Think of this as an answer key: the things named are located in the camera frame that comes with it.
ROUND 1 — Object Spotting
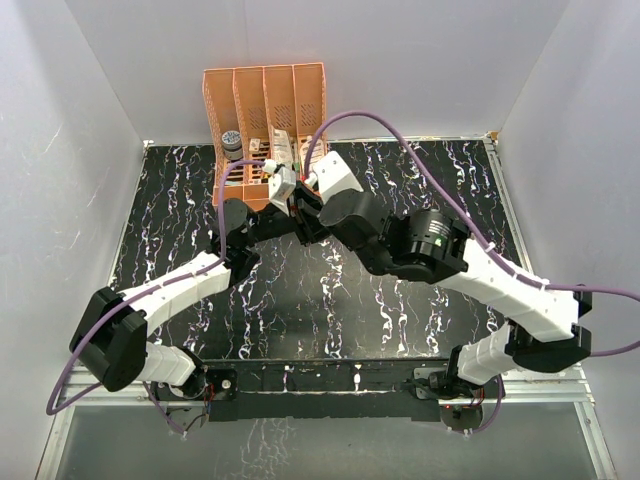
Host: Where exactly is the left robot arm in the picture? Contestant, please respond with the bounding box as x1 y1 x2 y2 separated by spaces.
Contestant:
69 183 328 399

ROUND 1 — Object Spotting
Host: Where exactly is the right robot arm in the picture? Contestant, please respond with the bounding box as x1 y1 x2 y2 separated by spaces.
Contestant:
319 189 592 397

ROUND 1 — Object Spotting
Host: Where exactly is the oval white blister pack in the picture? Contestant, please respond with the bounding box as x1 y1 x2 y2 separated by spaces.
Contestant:
299 135 326 166

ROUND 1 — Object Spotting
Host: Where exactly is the white product packet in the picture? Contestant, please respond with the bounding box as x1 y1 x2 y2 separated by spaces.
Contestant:
271 128 294 169

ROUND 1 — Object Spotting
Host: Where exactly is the small white card box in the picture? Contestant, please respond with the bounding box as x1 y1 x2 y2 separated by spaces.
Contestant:
249 138 261 153

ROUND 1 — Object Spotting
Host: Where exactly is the grey round tin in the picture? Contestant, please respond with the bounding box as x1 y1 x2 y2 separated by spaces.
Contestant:
221 130 244 162

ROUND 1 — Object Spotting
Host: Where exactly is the orange plastic desk organizer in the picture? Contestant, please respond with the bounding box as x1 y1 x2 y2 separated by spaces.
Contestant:
202 62 327 210

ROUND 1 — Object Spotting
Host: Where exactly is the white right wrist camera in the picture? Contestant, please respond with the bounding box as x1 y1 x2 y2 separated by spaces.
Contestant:
304 151 363 204

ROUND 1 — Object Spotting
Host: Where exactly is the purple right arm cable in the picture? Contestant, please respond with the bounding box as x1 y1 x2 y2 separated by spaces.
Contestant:
299 110 640 435

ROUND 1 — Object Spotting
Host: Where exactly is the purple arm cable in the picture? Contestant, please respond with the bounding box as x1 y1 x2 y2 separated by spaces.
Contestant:
45 158 271 416
299 110 640 435

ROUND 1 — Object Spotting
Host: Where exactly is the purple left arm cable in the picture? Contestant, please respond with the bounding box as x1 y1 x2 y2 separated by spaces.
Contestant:
45 158 271 416

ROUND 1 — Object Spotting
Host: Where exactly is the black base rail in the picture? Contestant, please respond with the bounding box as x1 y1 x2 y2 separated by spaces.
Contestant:
151 358 503 422

